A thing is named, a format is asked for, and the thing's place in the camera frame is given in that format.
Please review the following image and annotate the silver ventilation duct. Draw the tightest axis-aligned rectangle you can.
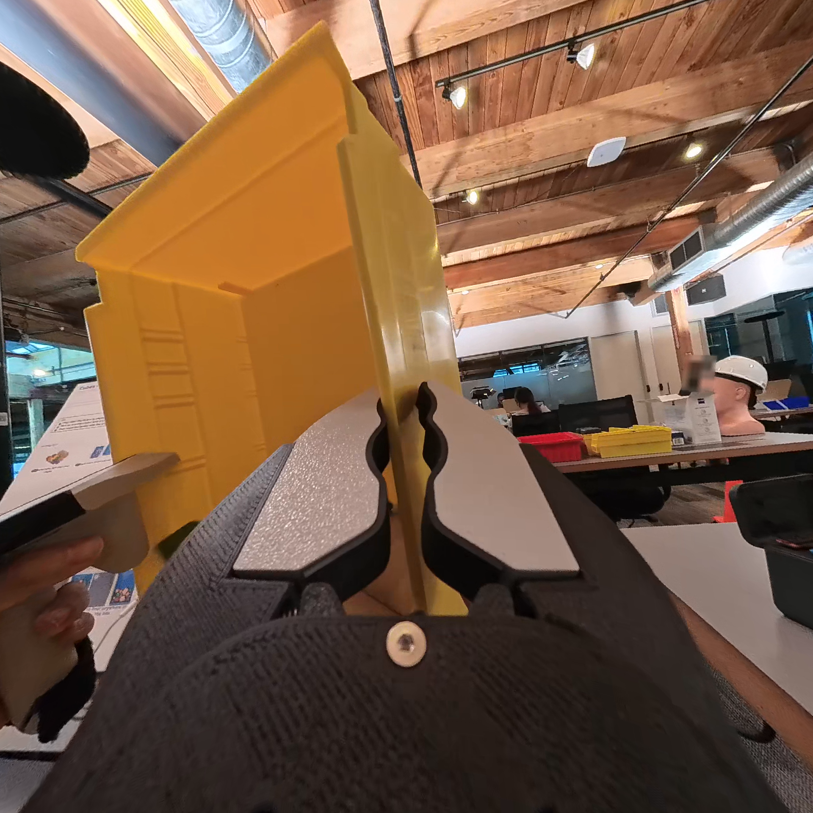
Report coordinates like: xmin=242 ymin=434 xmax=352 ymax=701
xmin=714 ymin=151 xmax=813 ymax=250
xmin=166 ymin=0 xmax=275 ymax=95

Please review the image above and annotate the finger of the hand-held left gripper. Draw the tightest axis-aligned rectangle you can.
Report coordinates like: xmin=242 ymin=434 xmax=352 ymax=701
xmin=66 ymin=451 xmax=182 ymax=574

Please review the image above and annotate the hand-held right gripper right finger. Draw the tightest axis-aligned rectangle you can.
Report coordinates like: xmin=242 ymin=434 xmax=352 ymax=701
xmin=416 ymin=380 xmax=582 ymax=603

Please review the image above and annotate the black lighting track rail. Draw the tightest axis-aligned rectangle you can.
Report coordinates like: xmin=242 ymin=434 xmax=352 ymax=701
xmin=435 ymin=0 xmax=709 ymax=90

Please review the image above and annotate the red plastic bin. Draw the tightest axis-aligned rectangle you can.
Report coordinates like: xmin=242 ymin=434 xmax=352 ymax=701
xmin=517 ymin=432 xmax=585 ymax=463

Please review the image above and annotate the yellow plastic bin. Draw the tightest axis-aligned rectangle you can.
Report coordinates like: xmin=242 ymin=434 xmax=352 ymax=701
xmin=583 ymin=424 xmax=673 ymax=459

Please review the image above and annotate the black diagonal rod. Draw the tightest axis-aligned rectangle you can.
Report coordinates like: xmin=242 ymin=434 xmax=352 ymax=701
xmin=565 ymin=57 xmax=813 ymax=317

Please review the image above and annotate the grey air vent unit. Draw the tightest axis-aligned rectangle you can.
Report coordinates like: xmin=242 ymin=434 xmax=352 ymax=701
xmin=666 ymin=222 xmax=722 ymax=283

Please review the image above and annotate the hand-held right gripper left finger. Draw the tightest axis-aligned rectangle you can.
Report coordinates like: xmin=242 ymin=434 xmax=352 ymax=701
xmin=230 ymin=387 xmax=391 ymax=603

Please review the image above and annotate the black office chair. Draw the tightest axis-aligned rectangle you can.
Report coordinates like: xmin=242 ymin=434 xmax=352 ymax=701
xmin=558 ymin=395 xmax=638 ymax=436

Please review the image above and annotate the black rough rounded object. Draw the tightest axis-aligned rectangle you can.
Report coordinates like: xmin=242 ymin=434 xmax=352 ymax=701
xmin=0 ymin=62 xmax=91 ymax=177

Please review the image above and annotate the white hard hat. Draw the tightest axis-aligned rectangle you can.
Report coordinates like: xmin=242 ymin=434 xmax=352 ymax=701
xmin=714 ymin=356 xmax=769 ymax=391

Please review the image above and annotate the person's left hand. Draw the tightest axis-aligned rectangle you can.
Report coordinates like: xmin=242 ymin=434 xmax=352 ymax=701
xmin=0 ymin=536 xmax=105 ymax=645

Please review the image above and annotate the black wall speaker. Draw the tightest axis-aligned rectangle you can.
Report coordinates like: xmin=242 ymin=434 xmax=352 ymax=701
xmin=685 ymin=274 xmax=728 ymax=306

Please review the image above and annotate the wooden office desk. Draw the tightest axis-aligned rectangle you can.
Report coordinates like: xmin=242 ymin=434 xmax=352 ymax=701
xmin=553 ymin=432 xmax=813 ymax=474

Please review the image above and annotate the orange traffic cone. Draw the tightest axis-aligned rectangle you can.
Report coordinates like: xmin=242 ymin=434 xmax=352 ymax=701
xmin=714 ymin=479 xmax=744 ymax=525

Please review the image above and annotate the yellow plastic box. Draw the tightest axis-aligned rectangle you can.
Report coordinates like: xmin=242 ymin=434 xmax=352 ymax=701
xmin=75 ymin=20 xmax=471 ymax=618

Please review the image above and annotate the black ceiling pipe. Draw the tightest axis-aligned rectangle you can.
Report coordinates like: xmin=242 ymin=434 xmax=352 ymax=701
xmin=368 ymin=0 xmax=423 ymax=188

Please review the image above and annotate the white ceiling access point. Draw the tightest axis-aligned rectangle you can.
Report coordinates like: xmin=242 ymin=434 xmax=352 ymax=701
xmin=586 ymin=136 xmax=628 ymax=168

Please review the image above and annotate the mannequin head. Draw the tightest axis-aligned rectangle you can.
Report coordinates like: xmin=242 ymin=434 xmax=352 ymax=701
xmin=711 ymin=375 xmax=766 ymax=436

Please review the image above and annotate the white cardboard carton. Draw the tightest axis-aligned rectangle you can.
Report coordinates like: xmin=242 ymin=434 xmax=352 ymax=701
xmin=657 ymin=394 xmax=722 ymax=445

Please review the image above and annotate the black storage case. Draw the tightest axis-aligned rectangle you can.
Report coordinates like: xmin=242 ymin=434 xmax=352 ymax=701
xmin=729 ymin=475 xmax=813 ymax=630

